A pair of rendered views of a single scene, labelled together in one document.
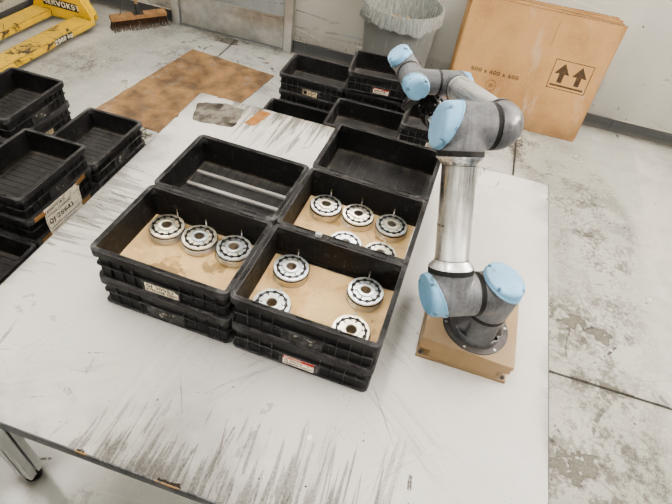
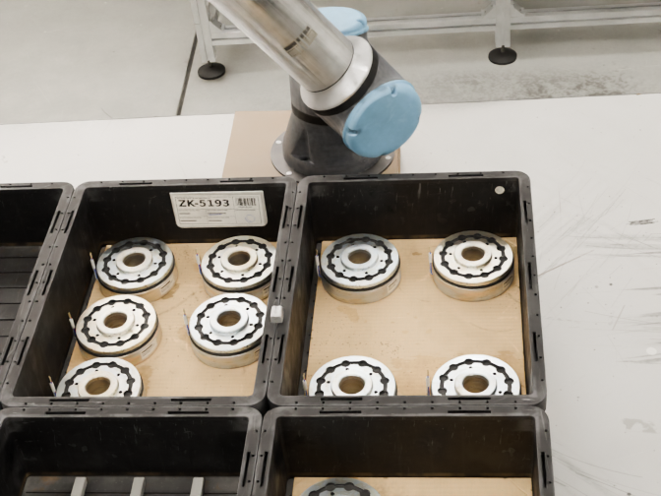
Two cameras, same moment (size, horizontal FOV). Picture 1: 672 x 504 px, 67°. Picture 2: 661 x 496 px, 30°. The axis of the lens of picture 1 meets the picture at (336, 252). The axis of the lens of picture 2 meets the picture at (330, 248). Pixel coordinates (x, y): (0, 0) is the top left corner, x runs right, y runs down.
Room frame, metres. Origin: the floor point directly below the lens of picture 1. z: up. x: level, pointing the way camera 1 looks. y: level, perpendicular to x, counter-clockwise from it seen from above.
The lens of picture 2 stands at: (1.04, 1.08, 1.92)
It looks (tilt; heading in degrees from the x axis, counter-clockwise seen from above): 41 degrees down; 267
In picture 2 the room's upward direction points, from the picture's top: 7 degrees counter-clockwise
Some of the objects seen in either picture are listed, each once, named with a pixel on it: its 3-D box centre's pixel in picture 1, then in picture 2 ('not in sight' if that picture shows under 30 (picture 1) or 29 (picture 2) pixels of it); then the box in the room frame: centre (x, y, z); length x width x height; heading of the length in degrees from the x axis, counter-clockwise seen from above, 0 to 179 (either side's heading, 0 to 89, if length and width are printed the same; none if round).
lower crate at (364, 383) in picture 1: (317, 318); not in sight; (0.89, 0.02, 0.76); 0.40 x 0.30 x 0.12; 78
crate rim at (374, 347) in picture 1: (322, 282); (409, 284); (0.89, 0.02, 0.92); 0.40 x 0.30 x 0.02; 78
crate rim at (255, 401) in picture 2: (355, 214); (161, 287); (1.18, -0.04, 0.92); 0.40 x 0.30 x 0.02; 78
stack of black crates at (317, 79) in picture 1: (315, 95); not in sight; (2.94, 0.28, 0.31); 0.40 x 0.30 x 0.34; 80
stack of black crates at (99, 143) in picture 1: (98, 163); not in sight; (1.94, 1.22, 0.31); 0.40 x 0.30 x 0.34; 170
